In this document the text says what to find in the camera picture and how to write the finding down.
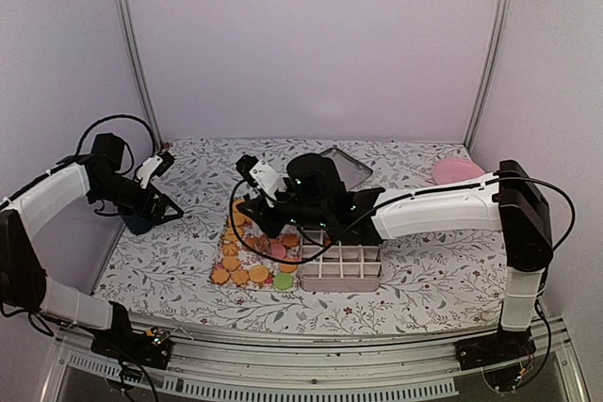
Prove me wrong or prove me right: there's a pink plastic plate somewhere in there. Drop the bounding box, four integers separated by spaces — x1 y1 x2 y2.
432 157 485 185

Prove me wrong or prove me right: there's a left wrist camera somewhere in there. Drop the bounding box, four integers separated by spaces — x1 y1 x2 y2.
134 151 174 188

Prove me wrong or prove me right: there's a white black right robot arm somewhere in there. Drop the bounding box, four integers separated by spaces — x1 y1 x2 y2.
229 153 562 370

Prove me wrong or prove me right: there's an aluminium right corner post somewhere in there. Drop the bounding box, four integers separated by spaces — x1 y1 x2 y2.
464 0 512 153

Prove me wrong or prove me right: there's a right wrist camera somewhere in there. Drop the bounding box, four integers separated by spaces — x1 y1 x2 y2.
236 154 287 207

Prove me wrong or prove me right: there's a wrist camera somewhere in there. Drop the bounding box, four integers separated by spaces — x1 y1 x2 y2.
236 154 287 207
134 151 174 188

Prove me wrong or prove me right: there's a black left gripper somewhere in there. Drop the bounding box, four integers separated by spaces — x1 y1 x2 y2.
91 172 184 224

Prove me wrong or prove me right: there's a silver metal tin lid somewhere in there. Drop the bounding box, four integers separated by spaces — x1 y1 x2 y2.
319 146 373 190

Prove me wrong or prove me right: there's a green round cookie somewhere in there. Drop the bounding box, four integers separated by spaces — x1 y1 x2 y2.
272 273 294 291

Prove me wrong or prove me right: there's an aluminium corner post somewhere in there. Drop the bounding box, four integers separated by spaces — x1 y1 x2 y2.
115 0 160 138
464 0 512 153

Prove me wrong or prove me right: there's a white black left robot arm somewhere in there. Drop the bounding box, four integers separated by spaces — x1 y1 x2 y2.
1 133 184 369

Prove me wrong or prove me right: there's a pink divided cookie tin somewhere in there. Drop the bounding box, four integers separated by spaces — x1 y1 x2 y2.
299 231 383 294

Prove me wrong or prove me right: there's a floral cookie tray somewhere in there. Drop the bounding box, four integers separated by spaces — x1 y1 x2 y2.
209 198 302 292

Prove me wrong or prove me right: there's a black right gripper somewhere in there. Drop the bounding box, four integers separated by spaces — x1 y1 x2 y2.
235 180 330 241

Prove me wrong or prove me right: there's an aluminium front rail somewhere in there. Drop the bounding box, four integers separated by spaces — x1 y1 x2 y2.
41 317 591 401

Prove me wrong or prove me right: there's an aluminium left corner post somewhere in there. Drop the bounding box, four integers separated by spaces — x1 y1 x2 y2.
115 0 160 138

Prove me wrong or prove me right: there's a dark blue cup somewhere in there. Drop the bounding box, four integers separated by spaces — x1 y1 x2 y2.
120 213 153 235

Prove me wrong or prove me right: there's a dotted tan sandwich cookie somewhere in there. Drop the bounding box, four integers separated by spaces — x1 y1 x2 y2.
249 265 270 284

